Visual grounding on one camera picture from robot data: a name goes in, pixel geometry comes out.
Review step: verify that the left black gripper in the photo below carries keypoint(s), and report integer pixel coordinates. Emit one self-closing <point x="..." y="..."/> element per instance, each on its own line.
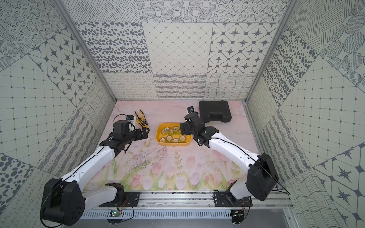
<point x="141" y="132"/>

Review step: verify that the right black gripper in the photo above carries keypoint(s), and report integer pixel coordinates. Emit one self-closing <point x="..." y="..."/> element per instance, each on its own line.
<point x="185" y="128"/>

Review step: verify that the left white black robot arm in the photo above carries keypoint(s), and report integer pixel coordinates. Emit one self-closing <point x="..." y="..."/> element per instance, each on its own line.
<point x="64" y="201"/>

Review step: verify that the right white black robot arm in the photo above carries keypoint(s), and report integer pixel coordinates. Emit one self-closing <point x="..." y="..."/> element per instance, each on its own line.
<point x="261" y="172"/>

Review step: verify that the yellow plastic storage box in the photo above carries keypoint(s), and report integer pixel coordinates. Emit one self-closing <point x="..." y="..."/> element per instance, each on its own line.
<point x="167" y="127"/>

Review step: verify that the yellow black utility knife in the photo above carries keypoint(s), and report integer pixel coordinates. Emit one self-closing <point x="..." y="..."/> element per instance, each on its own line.
<point x="141" y="121"/>

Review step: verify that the yellow black pliers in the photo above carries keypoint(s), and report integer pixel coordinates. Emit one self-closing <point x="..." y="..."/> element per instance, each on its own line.
<point x="140" y="114"/>

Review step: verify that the black plastic tool case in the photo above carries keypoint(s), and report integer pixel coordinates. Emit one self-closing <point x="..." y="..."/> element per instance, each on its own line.
<point x="215" y="111"/>

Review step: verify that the left green circuit board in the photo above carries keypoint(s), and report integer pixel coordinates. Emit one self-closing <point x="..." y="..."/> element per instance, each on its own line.
<point x="114" y="218"/>

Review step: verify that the right circuit board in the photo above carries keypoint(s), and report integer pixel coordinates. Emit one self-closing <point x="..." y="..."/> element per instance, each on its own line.
<point x="237" y="217"/>

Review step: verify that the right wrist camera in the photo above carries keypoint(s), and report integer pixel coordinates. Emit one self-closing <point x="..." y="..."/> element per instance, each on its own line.
<point x="190" y="109"/>

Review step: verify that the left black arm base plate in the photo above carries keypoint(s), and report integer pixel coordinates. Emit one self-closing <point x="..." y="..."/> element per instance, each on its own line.
<point x="128" y="199"/>

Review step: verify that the aluminium mounting rail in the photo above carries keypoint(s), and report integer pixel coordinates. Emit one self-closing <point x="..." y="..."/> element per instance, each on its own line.
<point x="199" y="200"/>

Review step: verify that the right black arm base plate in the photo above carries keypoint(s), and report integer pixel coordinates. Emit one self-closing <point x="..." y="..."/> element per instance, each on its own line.
<point x="225" y="199"/>

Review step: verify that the white slotted cable duct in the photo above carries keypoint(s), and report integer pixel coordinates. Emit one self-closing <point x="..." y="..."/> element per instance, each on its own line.
<point x="161" y="214"/>

